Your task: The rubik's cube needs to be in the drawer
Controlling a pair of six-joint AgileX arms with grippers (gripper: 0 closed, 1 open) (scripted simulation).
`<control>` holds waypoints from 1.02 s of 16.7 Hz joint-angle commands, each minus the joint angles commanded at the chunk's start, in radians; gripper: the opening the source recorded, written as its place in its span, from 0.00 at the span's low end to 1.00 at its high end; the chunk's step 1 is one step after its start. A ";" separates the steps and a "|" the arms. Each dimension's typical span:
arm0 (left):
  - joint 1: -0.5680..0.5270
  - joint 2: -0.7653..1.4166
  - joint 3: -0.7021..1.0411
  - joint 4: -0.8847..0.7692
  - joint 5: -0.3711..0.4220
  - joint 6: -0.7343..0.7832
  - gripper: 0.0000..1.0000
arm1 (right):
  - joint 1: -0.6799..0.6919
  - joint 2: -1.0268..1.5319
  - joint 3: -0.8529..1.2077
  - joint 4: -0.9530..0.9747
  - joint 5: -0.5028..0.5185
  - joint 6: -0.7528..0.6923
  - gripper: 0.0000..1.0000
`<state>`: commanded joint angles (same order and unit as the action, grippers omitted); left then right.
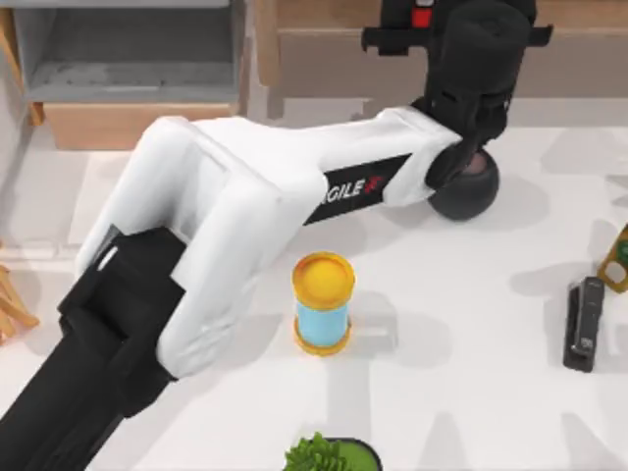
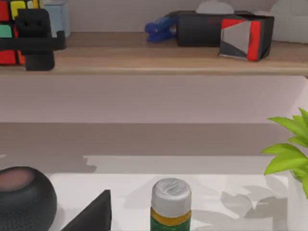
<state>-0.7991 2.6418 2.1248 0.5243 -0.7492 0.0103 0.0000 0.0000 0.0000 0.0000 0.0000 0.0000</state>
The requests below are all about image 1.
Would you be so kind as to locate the wooden cupboard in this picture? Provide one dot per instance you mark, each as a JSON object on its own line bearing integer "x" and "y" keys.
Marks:
{"x": 343, "y": 68}

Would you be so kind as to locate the black round pot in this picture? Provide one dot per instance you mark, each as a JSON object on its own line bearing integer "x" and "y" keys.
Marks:
{"x": 471, "y": 196}

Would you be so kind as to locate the yellow and green bottle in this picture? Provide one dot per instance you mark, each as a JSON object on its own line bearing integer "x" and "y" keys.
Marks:
{"x": 615, "y": 265}

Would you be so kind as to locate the yellow and blue can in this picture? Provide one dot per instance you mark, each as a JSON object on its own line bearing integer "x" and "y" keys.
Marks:
{"x": 324, "y": 314}

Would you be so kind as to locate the green plant in black pot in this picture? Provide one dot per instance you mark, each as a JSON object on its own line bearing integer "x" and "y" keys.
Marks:
{"x": 324, "y": 451}

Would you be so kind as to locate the black stapler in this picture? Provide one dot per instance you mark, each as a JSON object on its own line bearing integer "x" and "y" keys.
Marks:
{"x": 584, "y": 324}

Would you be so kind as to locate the small red object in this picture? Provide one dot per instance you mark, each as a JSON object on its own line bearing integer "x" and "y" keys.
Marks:
{"x": 422, "y": 16}

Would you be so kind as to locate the wooden rack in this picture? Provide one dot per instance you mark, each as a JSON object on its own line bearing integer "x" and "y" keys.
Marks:
{"x": 12, "y": 304}

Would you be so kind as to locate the pale wooden drawer front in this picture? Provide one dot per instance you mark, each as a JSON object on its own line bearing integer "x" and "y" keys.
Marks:
{"x": 137, "y": 125}

